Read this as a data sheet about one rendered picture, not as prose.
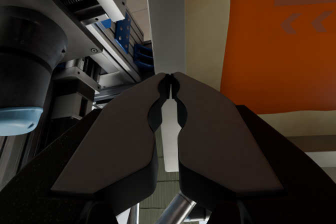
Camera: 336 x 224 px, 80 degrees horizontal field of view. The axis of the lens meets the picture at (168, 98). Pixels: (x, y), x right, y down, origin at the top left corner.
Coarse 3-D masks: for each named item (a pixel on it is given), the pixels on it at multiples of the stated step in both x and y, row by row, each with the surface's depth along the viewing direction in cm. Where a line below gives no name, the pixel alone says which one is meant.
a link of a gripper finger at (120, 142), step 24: (120, 96) 9; (144, 96) 9; (168, 96) 12; (96, 120) 8; (120, 120) 8; (144, 120) 8; (96, 144) 7; (120, 144) 7; (144, 144) 7; (72, 168) 6; (96, 168) 6; (120, 168) 6; (144, 168) 6; (72, 192) 6; (96, 192) 5; (120, 192) 6; (144, 192) 7; (120, 216) 7
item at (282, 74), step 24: (240, 0) 23; (264, 0) 23; (240, 24) 25; (264, 24) 25; (240, 48) 26; (264, 48) 26; (288, 48) 26; (312, 48) 26; (240, 72) 28; (264, 72) 28; (288, 72) 28; (312, 72) 28; (240, 96) 30; (264, 96) 30; (288, 96) 30; (312, 96) 30
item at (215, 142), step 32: (192, 96) 9; (224, 96) 9; (192, 128) 7; (224, 128) 7; (192, 160) 6; (224, 160) 6; (256, 160) 6; (192, 192) 6; (224, 192) 5; (256, 192) 5
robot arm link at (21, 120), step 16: (0, 64) 35; (16, 64) 36; (32, 64) 38; (0, 80) 33; (16, 80) 35; (32, 80) 38; (48, 80) 42; (0, 96) 33; (16, 96) 35; (32, 96) 37; (0, 112) 32; (16, 112) 34; (32, 112) 37; (0, 128) 35; (16, 128) 36; (32, 128) 38
